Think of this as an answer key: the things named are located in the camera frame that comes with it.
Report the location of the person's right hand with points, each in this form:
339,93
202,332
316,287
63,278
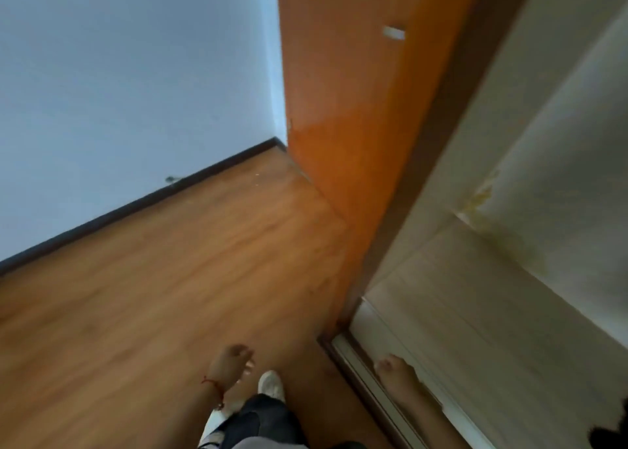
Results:
397,377

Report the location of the person's white shoe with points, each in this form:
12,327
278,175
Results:
271,386

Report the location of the person's right forearm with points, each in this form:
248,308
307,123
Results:
432,429

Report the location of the person's left forearm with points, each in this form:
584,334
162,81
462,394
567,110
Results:
206,419

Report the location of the person's left hand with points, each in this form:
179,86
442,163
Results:
230,365

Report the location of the person's dark jeans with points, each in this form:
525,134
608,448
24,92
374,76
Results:
265,421

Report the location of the small metal door stopper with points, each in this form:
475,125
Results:
171,179

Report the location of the black baseboard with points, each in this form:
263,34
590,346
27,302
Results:
122,211

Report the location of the person's white printed t-shirt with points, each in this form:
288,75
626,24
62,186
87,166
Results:
265,445

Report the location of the white and brown wardrobe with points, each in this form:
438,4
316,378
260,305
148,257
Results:
490,316

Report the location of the brown wooden door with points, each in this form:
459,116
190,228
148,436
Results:
343,95

